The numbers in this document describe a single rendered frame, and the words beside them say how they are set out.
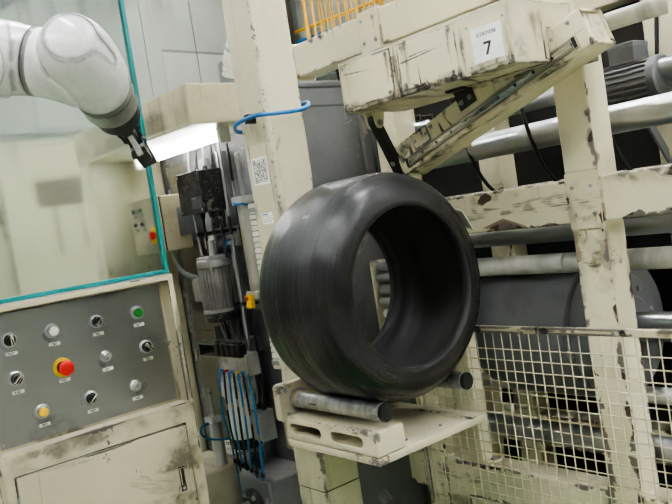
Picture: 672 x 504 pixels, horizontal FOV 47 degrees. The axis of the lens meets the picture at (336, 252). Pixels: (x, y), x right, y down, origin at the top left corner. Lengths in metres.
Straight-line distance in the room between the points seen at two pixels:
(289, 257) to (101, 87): 0.75
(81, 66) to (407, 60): 1.10
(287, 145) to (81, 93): 1.02
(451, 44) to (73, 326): 1.22
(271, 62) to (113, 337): 0.87
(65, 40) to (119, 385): 1.30
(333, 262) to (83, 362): 0.82
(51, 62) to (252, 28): 1.06
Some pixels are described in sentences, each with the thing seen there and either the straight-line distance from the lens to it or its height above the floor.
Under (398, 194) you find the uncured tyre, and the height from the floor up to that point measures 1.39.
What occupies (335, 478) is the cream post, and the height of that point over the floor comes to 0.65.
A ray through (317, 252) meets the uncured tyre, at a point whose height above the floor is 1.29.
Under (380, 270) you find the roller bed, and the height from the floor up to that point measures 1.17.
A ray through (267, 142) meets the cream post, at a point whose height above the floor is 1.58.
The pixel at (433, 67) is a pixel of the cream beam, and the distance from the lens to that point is 2.00.
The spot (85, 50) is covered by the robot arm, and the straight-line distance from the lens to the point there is 1.14.
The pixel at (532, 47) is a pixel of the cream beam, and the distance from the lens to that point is 1.90.
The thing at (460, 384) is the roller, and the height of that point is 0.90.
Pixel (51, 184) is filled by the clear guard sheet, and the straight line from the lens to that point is 2.18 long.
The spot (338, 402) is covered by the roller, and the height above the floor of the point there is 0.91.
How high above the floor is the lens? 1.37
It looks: 3 degrees down
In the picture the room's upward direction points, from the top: 9 degrees counter-clockwise
